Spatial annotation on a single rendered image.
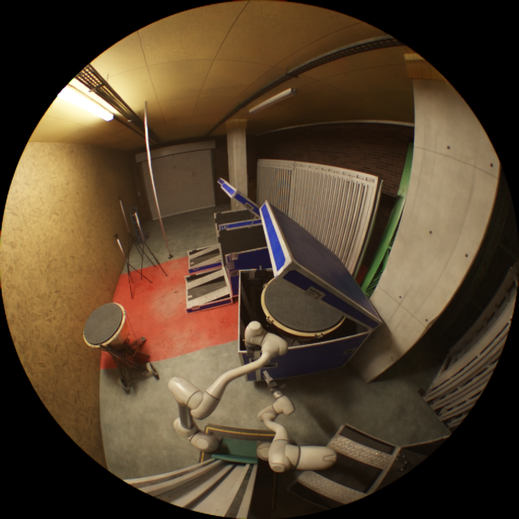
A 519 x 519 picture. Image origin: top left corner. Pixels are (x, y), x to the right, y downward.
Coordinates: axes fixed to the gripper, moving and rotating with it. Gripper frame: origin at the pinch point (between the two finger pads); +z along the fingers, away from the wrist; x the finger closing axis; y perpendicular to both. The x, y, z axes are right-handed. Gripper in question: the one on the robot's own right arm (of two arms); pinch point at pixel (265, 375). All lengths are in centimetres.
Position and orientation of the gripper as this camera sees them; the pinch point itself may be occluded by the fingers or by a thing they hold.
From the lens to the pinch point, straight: 149.5
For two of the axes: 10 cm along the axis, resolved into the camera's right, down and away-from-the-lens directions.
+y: -8.8, 2.8, -3.9
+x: 0.2, 8.3, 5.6
